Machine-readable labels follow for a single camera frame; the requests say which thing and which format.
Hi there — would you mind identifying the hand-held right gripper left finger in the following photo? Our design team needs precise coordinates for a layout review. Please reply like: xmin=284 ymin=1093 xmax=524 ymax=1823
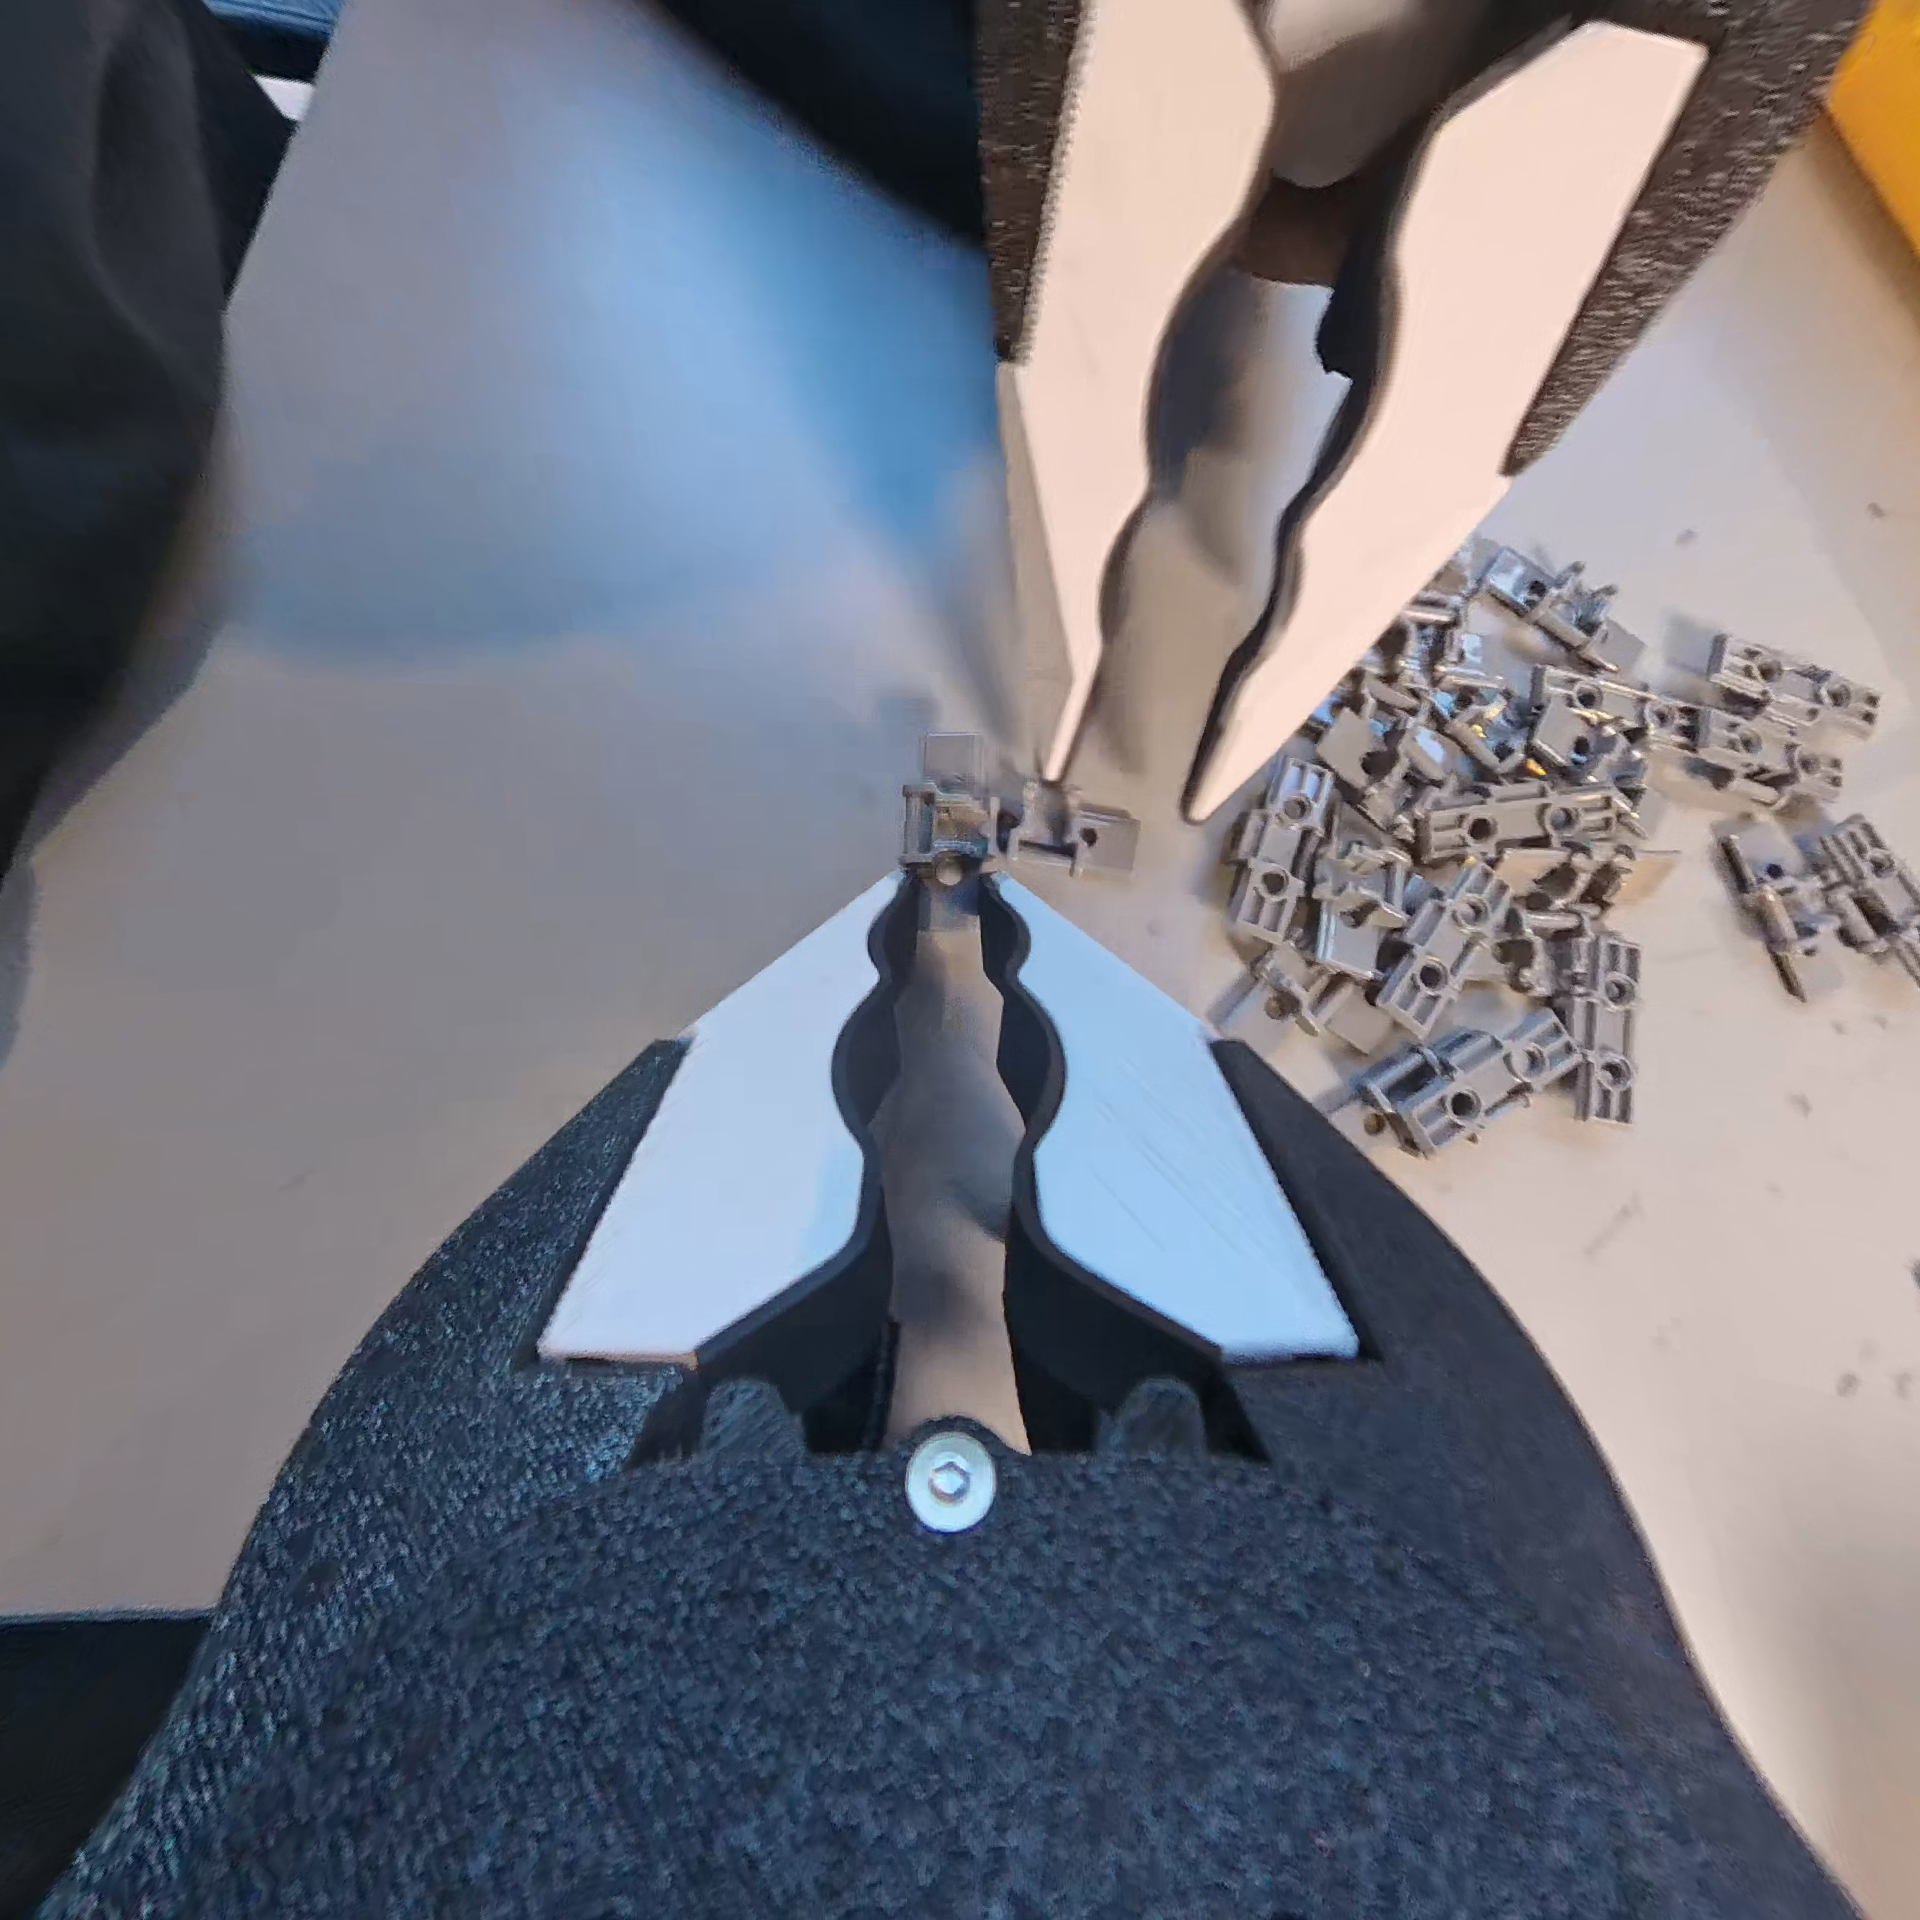
xmin=534 ymin=872 xmax=920 ymax=1370

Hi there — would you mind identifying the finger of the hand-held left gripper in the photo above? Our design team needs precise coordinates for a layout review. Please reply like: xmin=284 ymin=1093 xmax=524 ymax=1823
xmin=1182 ymin=23 xmax=1713 ymax=826
xmin=996 ymin=0 xmax=1284 ymax=788

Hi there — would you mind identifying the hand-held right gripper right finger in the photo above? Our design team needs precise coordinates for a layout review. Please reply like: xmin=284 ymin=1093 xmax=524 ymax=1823
xmin=983 ymin=873 xmax=1359 ymax=1368

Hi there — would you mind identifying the grey plastic track link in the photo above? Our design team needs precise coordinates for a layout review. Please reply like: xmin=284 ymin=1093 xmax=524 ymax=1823
xmin=1000 ymin=777 xmax=1142 ymax=882
xmin=895 ymin=732 xmax=1004 ymax=889

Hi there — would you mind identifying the pile of grey track links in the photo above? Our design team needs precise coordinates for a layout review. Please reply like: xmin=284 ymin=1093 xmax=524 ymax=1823
xmin=1207 ymin=537 xmax=1920 ymax=1162

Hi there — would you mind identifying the yellow plastic bin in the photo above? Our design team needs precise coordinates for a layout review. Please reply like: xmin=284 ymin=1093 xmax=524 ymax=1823
xmin=1830 ymin=0 xmax=1920 ymax=257

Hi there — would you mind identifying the person's left forearm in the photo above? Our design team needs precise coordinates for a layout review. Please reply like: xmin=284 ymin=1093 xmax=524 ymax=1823
xmin=660 ymin=0 xmax=998 ymax=242

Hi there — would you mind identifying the grey desk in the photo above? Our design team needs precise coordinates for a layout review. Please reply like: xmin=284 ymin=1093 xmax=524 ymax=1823
xmin=0 ymin=0 xmax=1920 ymax=1920

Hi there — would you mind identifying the person's black hooded sweater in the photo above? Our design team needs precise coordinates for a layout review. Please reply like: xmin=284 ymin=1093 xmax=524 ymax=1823
xmin=0 ymin=0 xmax=302 ymax=888

